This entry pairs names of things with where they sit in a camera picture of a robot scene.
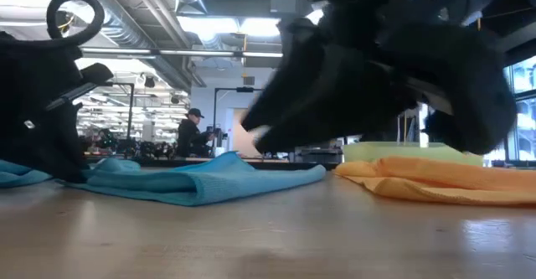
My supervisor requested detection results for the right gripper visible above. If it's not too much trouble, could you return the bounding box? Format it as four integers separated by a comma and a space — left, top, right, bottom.
241, 17, 519, 157

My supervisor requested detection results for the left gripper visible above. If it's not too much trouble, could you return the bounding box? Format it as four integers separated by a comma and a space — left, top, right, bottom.
0, 35, 88, 183

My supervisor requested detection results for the orange microfiber towel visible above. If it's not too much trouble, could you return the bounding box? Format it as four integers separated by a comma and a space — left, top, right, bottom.
333, 156, 536, 207

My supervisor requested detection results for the beige door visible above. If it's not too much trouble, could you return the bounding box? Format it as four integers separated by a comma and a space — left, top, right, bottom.
231, 107, 265, 158

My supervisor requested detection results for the person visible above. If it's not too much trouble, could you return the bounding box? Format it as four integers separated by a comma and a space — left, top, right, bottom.
175, 107, 218, 158

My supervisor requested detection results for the yellow plastic tray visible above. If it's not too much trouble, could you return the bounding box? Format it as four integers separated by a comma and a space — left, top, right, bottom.
342, 141, 485, 168

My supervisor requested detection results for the linear ceiling light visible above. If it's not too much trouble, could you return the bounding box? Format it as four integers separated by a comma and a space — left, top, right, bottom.
79, 46, 285, 60

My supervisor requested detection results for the grey ceiling box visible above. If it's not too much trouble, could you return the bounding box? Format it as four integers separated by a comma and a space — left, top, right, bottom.
270, 0, 299, 14

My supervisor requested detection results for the window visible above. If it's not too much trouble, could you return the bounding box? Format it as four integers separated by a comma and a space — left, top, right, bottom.
481, 56, 536, 167

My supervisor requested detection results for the black aluminium table frame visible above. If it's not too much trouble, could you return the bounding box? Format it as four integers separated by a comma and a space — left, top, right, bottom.
81, 156, 338, 172

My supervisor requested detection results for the black gantry frame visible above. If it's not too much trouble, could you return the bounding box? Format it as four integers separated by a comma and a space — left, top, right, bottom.
104, 80, 136, 146
212, 86, 265, 158

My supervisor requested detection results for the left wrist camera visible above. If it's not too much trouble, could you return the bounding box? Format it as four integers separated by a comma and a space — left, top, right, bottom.
44, 62, 115, 113

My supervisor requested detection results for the black cable reel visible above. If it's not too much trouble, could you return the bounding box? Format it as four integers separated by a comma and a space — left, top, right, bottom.
53, 9, 75, 33

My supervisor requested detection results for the black left camera cable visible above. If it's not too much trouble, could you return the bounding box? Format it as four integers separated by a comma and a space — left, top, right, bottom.
45, 0, 106, 48

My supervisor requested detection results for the silver ventilation duct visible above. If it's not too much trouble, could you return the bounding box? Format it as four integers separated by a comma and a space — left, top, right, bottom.
35, 0, 209, 94

